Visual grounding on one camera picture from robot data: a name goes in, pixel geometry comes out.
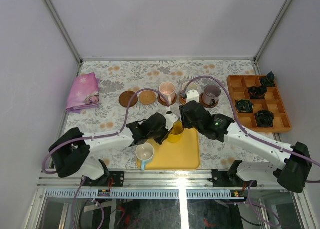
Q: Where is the yellow glass cup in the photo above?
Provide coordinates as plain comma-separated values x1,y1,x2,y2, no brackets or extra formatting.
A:
167,121,185,143

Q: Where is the purple glass cup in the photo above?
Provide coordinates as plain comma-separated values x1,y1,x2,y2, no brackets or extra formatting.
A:
202,84,222,108

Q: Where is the pink ceramic mug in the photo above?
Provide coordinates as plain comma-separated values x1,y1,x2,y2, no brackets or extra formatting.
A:
159,81,176,105

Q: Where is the white mug pink handle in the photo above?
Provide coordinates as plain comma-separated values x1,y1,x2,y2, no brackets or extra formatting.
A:
181,81,198,97

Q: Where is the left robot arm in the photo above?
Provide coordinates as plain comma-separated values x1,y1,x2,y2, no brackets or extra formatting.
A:
49,111,179,187

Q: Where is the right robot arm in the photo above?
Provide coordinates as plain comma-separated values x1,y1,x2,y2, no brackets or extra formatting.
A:
179,100,312,193

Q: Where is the dark wooden coaster far right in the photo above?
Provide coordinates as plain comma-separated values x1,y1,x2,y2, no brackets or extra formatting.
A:
199,93,219,109

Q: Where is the dark wooden coaster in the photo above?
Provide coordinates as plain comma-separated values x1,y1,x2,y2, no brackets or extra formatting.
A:
118,90,138,108
199,93,219,109
157,94,177,106

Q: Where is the dark wooden coaster middle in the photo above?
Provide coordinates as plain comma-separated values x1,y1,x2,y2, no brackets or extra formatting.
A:
157,94,177,106

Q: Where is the light woven coaster left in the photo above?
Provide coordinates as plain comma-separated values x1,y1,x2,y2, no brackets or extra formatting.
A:
139,90,157,105

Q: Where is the light woven coaster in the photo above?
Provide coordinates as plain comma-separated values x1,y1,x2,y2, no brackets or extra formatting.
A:
139,90,157,105
179,94,187,106

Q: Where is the light woven coaster right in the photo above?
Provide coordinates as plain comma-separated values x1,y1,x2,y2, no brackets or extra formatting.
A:
179,94,187,106

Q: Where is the dark wooden coaster far left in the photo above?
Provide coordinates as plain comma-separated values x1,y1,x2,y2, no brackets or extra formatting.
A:
118,90,138,108

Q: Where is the yellow plastic tray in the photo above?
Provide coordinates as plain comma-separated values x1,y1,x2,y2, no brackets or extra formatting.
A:
136,129,201,171

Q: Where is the black rolled item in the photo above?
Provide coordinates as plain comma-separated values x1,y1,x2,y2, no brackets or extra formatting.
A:
254,110,275,128
260,71,275,88
235,99,254,113
248,86,268,100

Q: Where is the orange compartment organizer box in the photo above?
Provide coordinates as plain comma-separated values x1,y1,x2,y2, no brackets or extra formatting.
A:
227,75,292,133

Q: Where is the black rolled item bottom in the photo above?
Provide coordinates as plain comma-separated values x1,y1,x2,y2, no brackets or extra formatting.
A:
254,110,275,128

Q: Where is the floral table cloth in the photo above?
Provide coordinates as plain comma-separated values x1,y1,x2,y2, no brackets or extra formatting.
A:
60,60,266,170

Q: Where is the black rolled item top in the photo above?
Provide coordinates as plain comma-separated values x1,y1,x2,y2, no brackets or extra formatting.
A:
260,71,275,88

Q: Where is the purple folded cloth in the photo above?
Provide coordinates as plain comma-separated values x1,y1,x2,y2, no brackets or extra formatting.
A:
66,72,100,113

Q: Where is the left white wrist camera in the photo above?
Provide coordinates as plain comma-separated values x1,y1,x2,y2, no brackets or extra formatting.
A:
164,111,180,131

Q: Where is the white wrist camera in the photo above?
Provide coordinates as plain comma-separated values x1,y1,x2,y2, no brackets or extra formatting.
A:
164,111,180,131
186,90,200,104

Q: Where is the white mug blue handle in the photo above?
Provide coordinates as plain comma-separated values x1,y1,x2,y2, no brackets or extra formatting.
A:
135,142,155,171

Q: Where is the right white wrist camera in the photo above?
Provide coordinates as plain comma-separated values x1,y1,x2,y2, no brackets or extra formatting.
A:
186,90,200,104

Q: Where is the aluminium front rail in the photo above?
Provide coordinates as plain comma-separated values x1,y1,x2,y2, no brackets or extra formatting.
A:
37,168,288,190

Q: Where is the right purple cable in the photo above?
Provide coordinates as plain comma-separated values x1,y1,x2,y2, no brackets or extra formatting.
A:
181,75,320,227

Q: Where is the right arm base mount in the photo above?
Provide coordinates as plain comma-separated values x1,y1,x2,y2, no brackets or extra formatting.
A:
208,160,251,188

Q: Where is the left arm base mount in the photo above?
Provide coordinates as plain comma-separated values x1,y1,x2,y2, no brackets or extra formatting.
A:
81,159,125,188

